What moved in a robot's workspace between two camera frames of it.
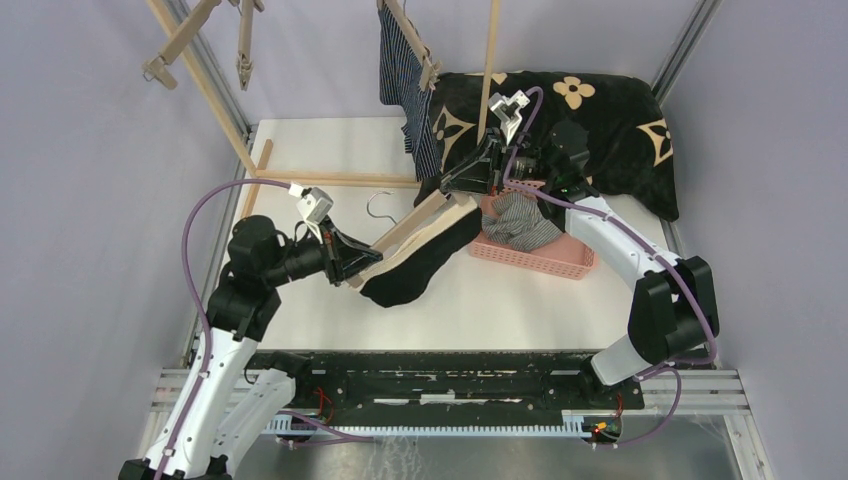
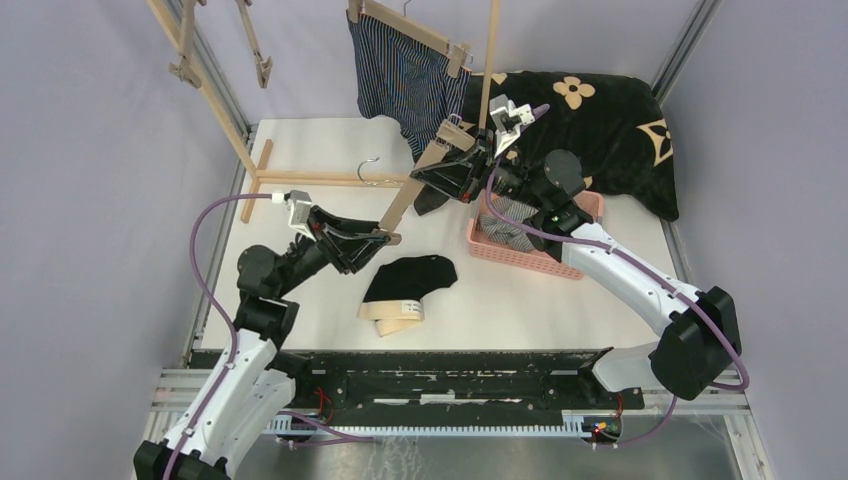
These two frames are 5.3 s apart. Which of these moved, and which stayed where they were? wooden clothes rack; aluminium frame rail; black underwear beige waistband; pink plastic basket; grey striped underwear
Moved: black underwear beige waistband
Stayed: aluminium frame rail; wooden clothes rack; grey striped underwear; pink plastic basket
